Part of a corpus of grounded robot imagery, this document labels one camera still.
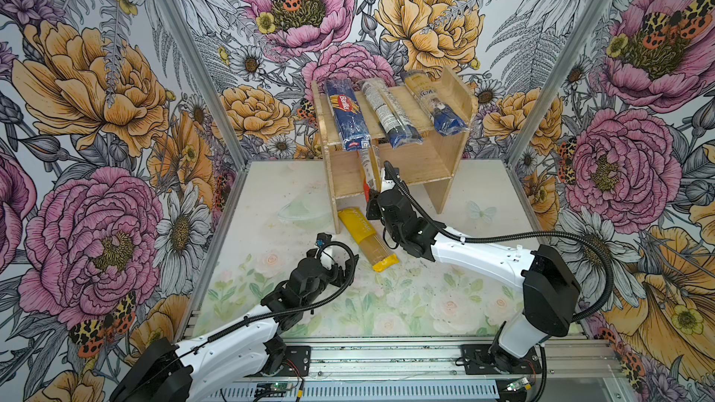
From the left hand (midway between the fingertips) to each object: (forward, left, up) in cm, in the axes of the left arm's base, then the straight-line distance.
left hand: (342, 259), depth 83 cm
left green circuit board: (-30, +17, -10) cm, 35 cm away
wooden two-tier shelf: (+27, -28, +12) cm, 40 cm away
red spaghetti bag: (+16, -8, +16) cm, 24 cm away
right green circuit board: (-30, -45, -9) cm, 55 cm away
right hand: (+13, -9, +13) cm, 20 cm away
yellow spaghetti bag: (+14, -5, -7) cm, 16 cm away
